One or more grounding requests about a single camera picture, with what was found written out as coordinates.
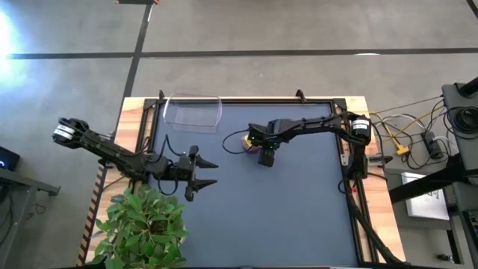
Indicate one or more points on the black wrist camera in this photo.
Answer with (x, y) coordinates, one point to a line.
(184, 160)
(267, 157)

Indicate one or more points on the grey equipment cart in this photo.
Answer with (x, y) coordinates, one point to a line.
(467, 157)

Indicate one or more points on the potted green plant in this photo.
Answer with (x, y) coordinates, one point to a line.
(142, 224)

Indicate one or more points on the clear plastic basket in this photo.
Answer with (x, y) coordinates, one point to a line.
(192, 112)

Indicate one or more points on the grey side table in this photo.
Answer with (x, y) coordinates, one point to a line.
(22, 181)

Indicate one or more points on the grey metal bracket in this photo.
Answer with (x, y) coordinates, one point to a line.
(345, 160)

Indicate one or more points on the black table frame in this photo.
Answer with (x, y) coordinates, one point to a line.
(261, 100)

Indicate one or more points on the purple measuring cup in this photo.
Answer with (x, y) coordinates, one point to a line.
(248, 151)

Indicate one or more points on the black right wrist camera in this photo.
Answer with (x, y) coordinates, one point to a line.
(267, 157)

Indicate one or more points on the small black object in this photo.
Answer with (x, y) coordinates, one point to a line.
(443, 257)

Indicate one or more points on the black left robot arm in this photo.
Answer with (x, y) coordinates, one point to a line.
(104, 149)

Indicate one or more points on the black power strip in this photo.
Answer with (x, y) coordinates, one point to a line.
(433, 145)

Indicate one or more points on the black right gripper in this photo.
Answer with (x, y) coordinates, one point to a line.
(267, 132)

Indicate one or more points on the black stand bar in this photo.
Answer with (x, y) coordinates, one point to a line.
(422, 187)

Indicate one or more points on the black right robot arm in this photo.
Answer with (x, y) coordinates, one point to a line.
(317, 123)

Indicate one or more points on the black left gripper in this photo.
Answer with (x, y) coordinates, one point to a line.
(177, 172)

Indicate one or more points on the black box device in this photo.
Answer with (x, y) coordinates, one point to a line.
(7, 158)

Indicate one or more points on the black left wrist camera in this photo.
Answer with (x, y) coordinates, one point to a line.
(184, 160)

